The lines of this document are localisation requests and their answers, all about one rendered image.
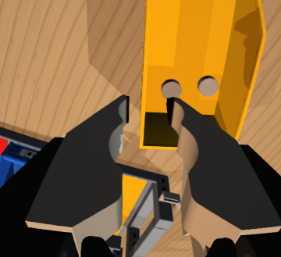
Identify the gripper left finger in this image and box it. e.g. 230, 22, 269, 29
0, 95, 130, 257

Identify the yellow bin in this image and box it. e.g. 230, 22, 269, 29
139, 0, 266, 149

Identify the blue bin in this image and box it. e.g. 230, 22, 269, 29
0, 142, 39, 188

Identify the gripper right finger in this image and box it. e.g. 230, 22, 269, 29
166, 97, 281, 257

